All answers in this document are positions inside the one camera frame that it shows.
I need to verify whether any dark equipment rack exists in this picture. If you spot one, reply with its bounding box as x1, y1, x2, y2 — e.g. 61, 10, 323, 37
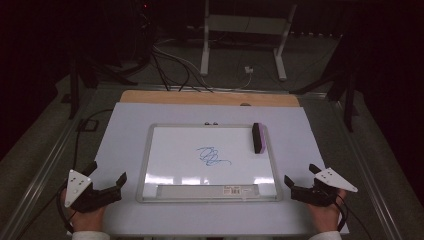
99, 0, 158, 68

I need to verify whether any purple and black whiteboard eraser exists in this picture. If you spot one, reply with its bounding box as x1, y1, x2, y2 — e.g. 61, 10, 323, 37
251, 122, 267, 155

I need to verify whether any person's right hand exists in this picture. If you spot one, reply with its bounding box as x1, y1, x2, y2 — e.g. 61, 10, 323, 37
306, 189, 348, 234

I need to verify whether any white cable with plug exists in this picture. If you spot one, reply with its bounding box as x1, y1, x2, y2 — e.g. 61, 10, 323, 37
153, 38, 255, 92

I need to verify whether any person's left hand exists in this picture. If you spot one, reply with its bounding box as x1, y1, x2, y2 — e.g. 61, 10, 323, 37
60, 190, 108, 234

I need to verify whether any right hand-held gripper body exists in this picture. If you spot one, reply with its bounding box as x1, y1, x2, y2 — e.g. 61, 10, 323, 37
290, 167, 359, 207

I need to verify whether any silver framed whiteboard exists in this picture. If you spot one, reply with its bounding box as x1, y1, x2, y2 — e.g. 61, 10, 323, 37
135, 123, 284, 204

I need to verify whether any black floor cable bundle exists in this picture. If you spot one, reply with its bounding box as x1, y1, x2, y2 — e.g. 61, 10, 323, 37
150, 43, 215, 94

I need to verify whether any white table sheet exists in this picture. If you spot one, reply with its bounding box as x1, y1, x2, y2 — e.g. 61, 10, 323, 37
94, 101, 350, 237

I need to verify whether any left hand-held gripper black cable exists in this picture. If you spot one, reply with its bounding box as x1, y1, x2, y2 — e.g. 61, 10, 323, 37
14, 108, 115, 240

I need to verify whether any black floor socket frame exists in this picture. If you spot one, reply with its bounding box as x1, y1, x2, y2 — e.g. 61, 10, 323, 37
76, 118, 100, 132

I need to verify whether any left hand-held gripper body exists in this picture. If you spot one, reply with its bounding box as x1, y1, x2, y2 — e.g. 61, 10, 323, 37
64, 169, 123, 214

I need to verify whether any hand-held gripper black cable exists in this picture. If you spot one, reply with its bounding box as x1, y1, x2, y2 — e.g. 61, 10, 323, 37
14, 108, 115, 240
334, 193, 374, 240

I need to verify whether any black tripod stand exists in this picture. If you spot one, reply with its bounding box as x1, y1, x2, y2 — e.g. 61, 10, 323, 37
288, 33, 362, 133
67, 49, 140, 120

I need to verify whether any grey metal stand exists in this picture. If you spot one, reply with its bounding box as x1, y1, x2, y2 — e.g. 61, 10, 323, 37
199, 0, 298, 82

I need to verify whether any right hand-held gripper black cable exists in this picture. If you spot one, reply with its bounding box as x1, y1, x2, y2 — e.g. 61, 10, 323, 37
334, 193, 374, 240

